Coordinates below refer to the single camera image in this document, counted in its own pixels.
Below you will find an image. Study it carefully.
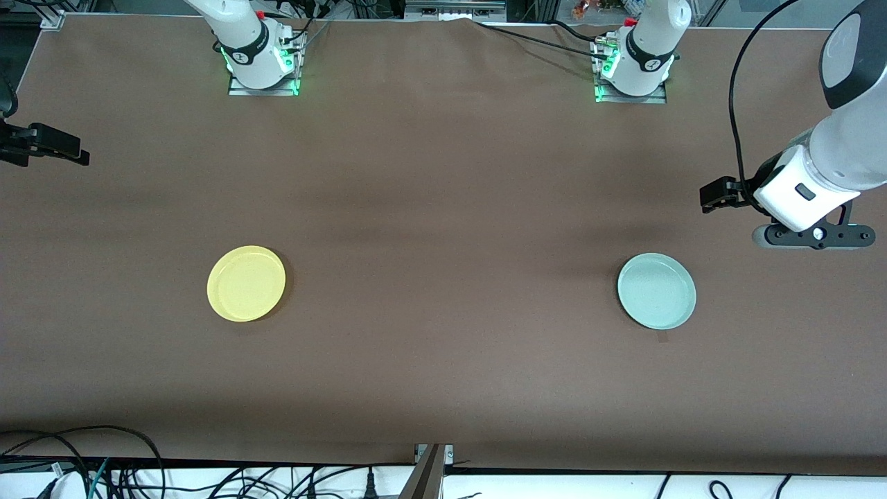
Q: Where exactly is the pale green round plate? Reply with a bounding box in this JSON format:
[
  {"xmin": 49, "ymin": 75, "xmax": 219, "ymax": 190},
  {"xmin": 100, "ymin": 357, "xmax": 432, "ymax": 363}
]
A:
[{"xmin": 617, "ymin": 252, "xmax": 697, "ymax": 331}]

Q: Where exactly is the yellow round plate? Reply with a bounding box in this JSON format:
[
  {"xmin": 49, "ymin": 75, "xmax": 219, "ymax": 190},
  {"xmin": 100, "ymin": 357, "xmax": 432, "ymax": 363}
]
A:
[{"xmin": 207, "ymin": 245, "xmax": 287, "ymax": 323}]

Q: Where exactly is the brown table cover sheet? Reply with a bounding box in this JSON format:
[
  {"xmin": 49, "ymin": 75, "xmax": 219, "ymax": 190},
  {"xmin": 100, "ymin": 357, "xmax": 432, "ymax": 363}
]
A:
[{"xmin": 0, "ymin": 12, "xmax": 887, "ymax": 465}]

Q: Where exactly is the white lower shelf board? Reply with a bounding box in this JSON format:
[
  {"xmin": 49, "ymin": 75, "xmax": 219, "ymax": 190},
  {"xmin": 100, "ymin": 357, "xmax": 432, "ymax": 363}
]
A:
[{"xmin": 0, "ymin": 463, "xmax": 887, "ymax": 499}]

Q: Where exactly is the aluminium profile bar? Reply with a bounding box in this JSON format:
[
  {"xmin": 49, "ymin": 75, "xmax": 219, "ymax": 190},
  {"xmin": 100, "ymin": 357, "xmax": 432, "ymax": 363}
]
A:
[{"xmin": 398, "ymin": 444, "xmax": 455, "ymax": 499}]

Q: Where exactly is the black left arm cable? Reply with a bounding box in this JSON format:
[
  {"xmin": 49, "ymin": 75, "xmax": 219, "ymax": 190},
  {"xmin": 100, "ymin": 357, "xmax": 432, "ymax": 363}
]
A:
[{"xmin": 727, "ymin": 0, "xmax": 805, "ymax": 193}]

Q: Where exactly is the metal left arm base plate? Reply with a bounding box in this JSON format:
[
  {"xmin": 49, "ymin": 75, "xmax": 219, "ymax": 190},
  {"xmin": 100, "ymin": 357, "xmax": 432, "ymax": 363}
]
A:
[{"xmin": 592, "ymin": 38, "xmax": 668, "ymax": 105}]

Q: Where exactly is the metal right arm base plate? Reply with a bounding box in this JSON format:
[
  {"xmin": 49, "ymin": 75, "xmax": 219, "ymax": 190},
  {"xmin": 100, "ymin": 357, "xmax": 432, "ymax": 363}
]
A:
[{"xmin": 228, "ymin": 31, "xmax": 301, "ymax": 97}]

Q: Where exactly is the black cable across table edge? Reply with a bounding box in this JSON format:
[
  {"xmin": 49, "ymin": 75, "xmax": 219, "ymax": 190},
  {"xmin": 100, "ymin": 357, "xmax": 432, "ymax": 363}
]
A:
[{"xmin": 474, "ymin": 19, "xmax": 608, "ymax": 60}]

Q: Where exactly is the black looped cable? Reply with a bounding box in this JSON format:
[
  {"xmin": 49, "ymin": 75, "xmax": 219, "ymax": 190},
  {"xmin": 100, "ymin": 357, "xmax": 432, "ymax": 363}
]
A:
[{"xmin": 0, "ymin": 425, "xmax": 166, "ymax": 499}]

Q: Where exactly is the teal cable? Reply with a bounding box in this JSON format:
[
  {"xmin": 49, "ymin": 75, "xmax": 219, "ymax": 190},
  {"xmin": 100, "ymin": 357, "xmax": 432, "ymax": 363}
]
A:
[{"xmin": 86, "ymin": 457, "xmax": 112, "ymax": 499}]

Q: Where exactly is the silver metal frame piece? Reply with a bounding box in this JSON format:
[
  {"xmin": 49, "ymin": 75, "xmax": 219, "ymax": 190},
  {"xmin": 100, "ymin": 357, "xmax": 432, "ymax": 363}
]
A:
[{"xmin": 405, "ymin": 0, "xmax": 507, "ymax": 22}]

